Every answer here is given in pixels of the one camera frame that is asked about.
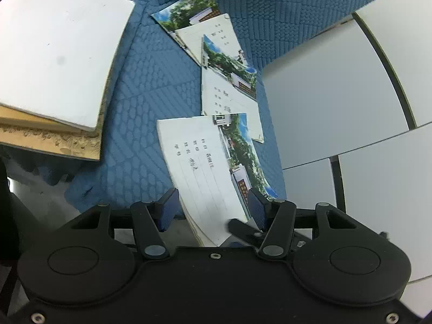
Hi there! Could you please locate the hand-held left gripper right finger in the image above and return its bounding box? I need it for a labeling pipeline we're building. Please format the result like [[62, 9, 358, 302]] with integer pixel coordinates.
[[229, 187, 360, 260]]

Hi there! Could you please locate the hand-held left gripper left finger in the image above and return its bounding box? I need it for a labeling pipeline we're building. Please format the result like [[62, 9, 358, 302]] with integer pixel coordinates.
[[69, 187, 180, 260]]

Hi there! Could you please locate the landscape print white notebook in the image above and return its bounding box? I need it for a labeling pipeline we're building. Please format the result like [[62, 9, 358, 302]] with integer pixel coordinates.
[[156, 113, 279, 248], [201, 35, 264, 143], [151, 0, 249, 65]]

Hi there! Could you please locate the brown cover book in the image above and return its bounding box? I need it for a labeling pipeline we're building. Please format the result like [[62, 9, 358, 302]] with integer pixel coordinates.
[[0, 121, 102, 161]]

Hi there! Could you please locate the white softcover book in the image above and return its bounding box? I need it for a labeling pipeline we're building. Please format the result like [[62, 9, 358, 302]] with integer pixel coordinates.
[[0, 0, 136, 132]]

